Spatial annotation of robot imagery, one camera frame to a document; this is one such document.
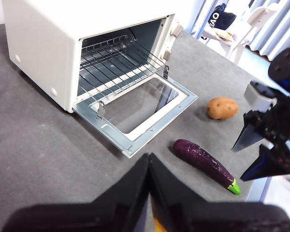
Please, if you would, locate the yellow corn cob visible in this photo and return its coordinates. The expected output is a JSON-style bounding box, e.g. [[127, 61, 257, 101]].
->
[[154, 215, 169, 232]]

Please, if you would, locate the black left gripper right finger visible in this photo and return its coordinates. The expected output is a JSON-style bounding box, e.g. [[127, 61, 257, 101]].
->
[[149, 152, 290, 232]]

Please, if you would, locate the glass oven door with handle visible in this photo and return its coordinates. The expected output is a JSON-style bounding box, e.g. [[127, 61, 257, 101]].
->
[[72, 73, 199, 159]]

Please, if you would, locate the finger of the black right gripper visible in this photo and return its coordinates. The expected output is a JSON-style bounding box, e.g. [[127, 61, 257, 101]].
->
[[240, 144, 281, 182], [231, 112, 265, 152]]

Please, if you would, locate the purple eggplant with green stem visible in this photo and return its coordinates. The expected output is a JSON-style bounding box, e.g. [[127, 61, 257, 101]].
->
[[173, 139, 242, 195]]

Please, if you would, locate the brown potato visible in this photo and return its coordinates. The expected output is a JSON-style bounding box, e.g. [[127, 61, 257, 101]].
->
[[206, 97, 240, 120]]

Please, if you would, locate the pale striped curtain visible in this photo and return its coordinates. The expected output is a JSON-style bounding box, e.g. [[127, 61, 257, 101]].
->
[[246, 0, 290, 61]]

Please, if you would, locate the black bag with white letters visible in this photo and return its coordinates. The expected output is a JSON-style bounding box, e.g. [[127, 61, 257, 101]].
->
[[209, 3, 237, 31]]

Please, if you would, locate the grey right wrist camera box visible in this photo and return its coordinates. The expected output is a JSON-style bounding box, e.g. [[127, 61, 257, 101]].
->
[[244, 81, 277, 111]]

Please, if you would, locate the metal wire oven rack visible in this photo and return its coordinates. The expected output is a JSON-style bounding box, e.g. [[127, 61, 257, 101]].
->
[[78, 35, 170, 102]]

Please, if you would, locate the cream Toshiba toaster oven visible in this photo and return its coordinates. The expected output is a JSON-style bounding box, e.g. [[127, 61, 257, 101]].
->
[[1, 0, 199, 159]]

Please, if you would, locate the white chair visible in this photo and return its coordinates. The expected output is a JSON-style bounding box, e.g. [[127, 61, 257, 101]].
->
[[195, 2, 278, 61]]

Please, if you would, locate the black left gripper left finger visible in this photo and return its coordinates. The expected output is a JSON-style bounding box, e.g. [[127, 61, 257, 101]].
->
[[1, 153, 150, 232]]

